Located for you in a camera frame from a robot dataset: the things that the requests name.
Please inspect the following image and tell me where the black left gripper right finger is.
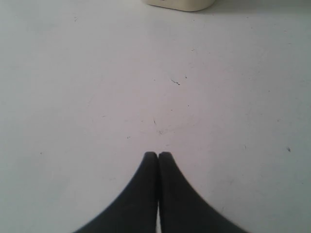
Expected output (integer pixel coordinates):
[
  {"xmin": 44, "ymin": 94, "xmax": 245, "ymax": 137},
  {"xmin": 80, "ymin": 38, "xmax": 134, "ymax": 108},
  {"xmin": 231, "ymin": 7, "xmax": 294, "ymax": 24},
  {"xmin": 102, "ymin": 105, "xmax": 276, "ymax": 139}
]
[{"xmin": 158, "ymin": 152, "xmax": 246, "ymax": 233}]

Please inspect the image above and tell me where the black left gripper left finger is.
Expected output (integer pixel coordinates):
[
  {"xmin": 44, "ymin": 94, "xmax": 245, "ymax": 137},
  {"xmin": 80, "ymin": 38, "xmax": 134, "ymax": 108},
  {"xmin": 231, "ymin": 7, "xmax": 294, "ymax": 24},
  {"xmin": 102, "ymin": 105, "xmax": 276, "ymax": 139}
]
[{"xmin": 77, "ymin": 152, "xmax": 159, "ymax": 233}]

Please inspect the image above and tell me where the cream bin with circle mark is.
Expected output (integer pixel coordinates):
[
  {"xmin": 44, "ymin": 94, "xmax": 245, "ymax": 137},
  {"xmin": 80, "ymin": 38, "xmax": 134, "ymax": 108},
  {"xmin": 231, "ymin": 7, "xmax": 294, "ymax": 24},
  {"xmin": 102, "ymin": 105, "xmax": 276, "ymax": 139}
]
[{"xmin": 142, "ymin": 0, "xmax": 215, "ymax": 12}]

